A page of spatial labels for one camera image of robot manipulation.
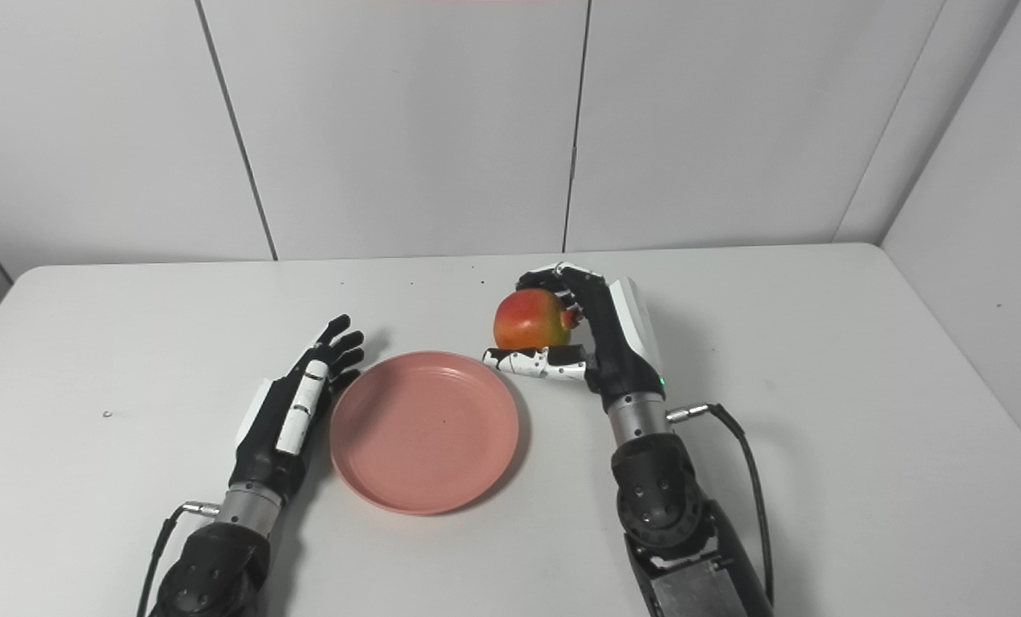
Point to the pink round plate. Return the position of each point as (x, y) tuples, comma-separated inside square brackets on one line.
[(424, 433)]

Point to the red yellow pomegranate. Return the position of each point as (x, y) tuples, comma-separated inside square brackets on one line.
[(531, 321)]

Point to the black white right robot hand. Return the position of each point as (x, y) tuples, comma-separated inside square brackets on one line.
[(617, 343)]

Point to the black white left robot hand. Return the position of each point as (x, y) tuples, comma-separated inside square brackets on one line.
[(270, 437)]

